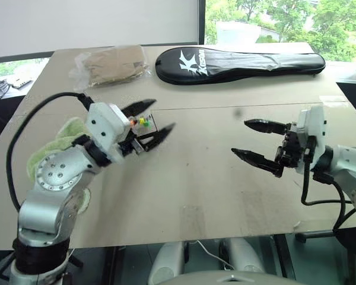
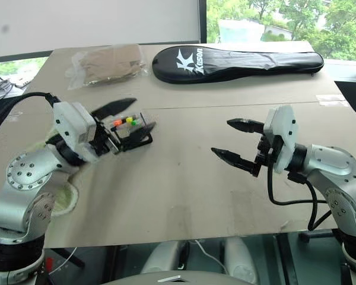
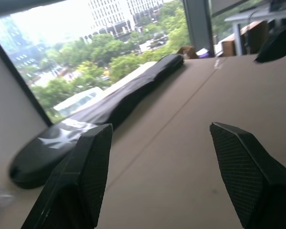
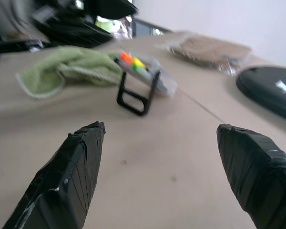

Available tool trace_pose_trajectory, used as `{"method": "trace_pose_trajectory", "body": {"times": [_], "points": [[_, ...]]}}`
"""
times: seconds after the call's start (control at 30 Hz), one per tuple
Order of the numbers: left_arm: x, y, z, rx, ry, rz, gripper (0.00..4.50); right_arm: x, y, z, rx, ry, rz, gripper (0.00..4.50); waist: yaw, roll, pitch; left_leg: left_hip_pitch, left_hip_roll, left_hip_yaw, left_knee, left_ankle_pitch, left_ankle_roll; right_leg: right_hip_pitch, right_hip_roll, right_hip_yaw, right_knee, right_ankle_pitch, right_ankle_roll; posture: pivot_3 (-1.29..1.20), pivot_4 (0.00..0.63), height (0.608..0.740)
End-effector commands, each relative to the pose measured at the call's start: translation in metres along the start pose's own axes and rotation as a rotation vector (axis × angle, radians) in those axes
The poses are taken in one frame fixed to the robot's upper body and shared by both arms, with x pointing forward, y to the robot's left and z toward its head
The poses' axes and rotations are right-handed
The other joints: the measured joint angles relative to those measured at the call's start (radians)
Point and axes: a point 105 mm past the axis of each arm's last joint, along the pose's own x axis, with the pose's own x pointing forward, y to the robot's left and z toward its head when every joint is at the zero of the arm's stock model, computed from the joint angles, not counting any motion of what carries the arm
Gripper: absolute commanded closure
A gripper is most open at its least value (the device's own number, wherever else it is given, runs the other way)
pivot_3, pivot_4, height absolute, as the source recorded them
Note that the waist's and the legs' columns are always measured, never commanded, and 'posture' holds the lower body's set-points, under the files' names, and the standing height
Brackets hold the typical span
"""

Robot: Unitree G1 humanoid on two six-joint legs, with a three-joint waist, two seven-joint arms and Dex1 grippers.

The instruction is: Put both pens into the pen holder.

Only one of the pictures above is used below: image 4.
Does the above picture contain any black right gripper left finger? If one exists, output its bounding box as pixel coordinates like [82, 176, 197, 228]
[2, 121, 106, 229]

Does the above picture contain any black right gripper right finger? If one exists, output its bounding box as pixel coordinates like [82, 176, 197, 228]
[216, 123, 286, 229]

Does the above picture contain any black cap with white logo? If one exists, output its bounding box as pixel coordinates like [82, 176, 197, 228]
[236, 67, 286, 124]

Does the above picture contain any green towel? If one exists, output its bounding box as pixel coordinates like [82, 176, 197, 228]
[15, 46, 123, 100]

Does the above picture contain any black phone stand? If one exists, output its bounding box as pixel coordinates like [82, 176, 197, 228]
[116, 70, 161, 117]

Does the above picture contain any bagged beige woven item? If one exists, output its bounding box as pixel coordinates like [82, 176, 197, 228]
[154, 31, 255, 76]

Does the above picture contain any clear bag of markers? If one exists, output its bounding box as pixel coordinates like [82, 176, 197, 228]
[115, 50, 178, 97]

